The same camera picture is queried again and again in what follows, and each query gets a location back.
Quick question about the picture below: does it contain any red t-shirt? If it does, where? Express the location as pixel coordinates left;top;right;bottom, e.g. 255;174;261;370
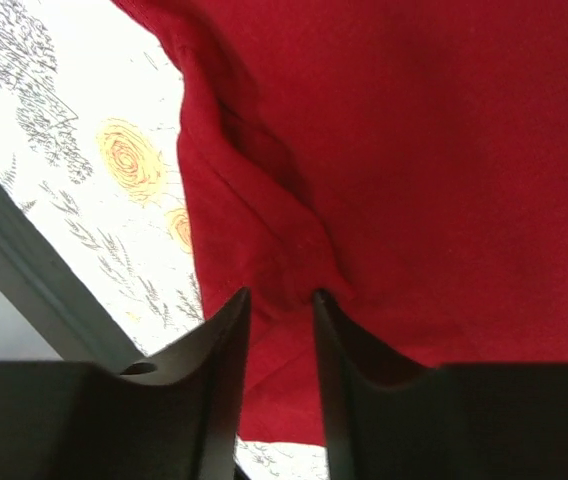
119;1;568;445

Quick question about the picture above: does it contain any aluminium rail frame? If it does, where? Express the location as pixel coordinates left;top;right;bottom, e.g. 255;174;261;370
0;186;142;371

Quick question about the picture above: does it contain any floral patterned table mat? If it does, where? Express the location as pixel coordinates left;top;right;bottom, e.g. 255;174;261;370
0;1;328;479

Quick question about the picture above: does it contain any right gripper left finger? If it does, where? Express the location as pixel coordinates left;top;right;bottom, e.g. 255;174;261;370
0;289;251;479

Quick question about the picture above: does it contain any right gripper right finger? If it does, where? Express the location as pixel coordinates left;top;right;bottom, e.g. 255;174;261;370
313;290;568;479

